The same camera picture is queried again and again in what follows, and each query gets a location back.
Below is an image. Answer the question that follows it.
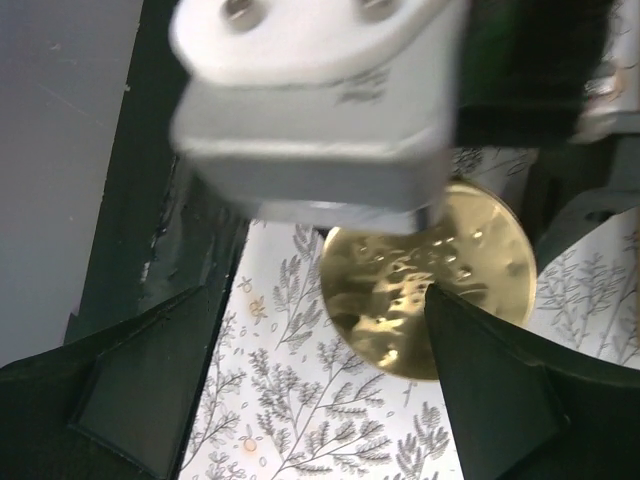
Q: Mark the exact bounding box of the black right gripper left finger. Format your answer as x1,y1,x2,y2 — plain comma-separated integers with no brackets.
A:
1,287,223,479

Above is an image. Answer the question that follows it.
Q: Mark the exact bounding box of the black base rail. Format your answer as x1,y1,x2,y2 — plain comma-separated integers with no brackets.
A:
64,1,248,343

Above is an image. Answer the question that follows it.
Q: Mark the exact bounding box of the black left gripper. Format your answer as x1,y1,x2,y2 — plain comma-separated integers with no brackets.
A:
454,0,639,270

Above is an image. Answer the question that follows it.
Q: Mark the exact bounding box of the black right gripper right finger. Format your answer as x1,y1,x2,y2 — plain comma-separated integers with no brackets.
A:
425,284,639,479

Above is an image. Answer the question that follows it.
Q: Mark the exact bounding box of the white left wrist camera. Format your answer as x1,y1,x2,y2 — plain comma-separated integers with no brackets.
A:
169,1,470,234

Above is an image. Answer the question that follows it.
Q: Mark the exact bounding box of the round gold tin lid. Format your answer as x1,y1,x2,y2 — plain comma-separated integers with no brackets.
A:
319,179,537,381

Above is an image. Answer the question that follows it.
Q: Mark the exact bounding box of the floral tablecloth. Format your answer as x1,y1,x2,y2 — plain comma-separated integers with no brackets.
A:
180,149,639,479

